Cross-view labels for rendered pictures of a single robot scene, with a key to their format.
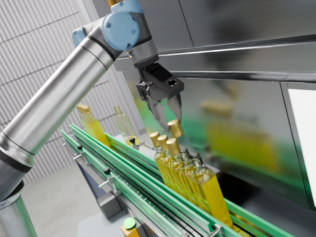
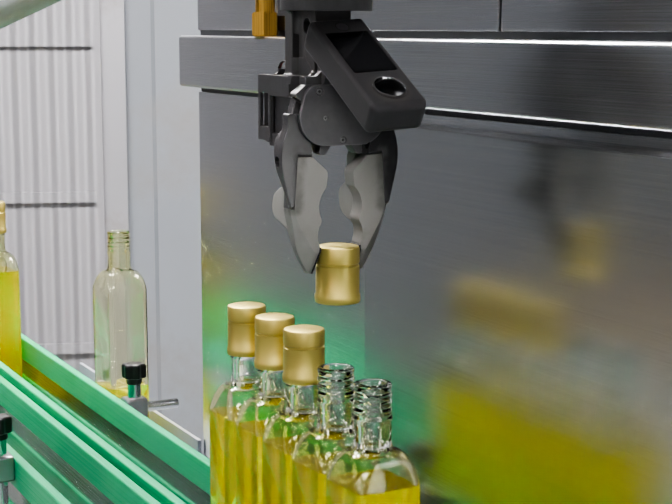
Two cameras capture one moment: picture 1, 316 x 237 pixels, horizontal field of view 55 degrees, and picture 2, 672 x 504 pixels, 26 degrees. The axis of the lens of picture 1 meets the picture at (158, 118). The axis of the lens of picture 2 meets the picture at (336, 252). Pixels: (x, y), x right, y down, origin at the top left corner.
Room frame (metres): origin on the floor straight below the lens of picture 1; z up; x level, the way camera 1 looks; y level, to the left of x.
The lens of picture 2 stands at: (-0.30, 0.06, 1.40)
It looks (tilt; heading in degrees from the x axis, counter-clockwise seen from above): 9 degrees down; 355
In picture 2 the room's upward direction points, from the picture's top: straight up
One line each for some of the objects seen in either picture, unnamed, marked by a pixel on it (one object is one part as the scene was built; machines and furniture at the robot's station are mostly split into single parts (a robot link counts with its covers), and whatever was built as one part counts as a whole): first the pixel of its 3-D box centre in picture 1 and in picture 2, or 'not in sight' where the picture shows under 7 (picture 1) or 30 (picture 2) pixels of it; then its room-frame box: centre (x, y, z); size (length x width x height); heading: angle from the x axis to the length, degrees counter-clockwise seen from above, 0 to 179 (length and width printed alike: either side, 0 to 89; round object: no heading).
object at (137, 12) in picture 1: (130, 23); not in sight; (0.82, -0.03, 1.53); 0.09 x 0.08 x 0.11; 112
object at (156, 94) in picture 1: (152, 79); (321, 73); (0.83, -0.03, 1.37); 0.09 x 0.08 x 0.12; 22
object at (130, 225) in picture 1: (129, 223); not in sight; (1.00, 0.26, 0.84); 0.05 x 0.05 x 0.03
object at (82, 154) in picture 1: (80, 158); not in sight; (1.59, 0.49, 0.94); 0.07 x 0.04 x 0.13; 113
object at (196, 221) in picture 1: (108, 157); (9, 415); (1.49, 0.32, 0.92); 1.75 x 0.01 x 0.08; 23
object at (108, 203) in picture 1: (108, 205); not in sight; (1.26, 0.37, 0.79); 0.08 x 0.08 x 0.08; 23
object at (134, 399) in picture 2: (139, 147); (151, 415); (1.41, 0.14, 0.94); 0.07 x 0.04 x 0.13; 113
